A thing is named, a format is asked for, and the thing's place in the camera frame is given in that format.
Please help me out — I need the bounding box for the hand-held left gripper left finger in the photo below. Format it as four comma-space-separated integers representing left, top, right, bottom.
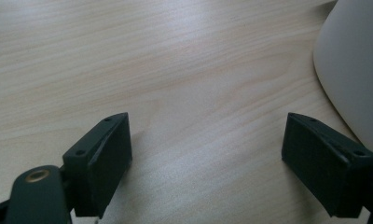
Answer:
62, 112, 133, 219

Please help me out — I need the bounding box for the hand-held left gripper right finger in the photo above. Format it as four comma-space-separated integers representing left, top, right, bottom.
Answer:
281, 112, 373, 218

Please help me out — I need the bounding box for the white lidded pedal trash bin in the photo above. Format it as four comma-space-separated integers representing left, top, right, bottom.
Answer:
312, 0, 373, 170

